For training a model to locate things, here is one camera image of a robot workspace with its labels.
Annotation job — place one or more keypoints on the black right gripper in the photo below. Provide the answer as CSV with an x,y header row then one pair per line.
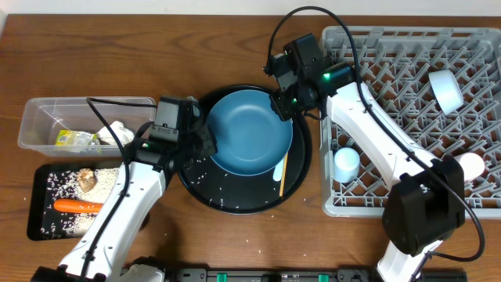
x,y
278,102

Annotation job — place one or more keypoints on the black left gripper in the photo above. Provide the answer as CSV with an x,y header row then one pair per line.
x,y
208,131

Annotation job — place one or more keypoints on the dark blue plate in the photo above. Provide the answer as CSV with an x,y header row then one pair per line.
x,y
251,138

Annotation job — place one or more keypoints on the wooden chopstick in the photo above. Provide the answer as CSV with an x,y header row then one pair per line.
x,y
283,176

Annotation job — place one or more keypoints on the white napkin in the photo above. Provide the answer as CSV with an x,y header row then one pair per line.
x,y
123,134

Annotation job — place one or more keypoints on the light blue cup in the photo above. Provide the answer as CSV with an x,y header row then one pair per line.
x,y
346,162

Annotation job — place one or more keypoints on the light blue plastic knife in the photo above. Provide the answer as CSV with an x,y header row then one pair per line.
x,y
278,171

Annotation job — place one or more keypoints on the brown food scrap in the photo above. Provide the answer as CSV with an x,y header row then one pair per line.
x,y
86,179

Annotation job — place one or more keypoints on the green yellow snack wrapper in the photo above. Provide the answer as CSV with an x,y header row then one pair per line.
x,y
76,141

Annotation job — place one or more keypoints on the light blue bowl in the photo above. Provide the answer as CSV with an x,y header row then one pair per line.
x,y
446,90

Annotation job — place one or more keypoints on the orange carrot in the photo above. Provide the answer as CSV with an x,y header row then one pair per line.
x,y
74,206

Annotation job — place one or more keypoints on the pink cup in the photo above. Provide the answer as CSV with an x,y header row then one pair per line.
x,y
472,165

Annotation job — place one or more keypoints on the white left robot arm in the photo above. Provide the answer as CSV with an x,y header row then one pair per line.
x,y
144,175

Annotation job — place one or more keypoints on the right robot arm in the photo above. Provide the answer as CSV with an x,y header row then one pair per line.
x,y
426,202

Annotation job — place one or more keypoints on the grey dishwasher rack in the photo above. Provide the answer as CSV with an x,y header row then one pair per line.
x,y
395,63

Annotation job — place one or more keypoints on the clear plastic bin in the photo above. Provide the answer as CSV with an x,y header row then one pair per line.
x,y
44,118

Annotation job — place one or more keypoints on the black rectangular tray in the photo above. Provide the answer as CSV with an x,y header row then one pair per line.
x,y
44,222

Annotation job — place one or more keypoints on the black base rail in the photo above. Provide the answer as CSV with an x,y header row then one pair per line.
x,y
254,275

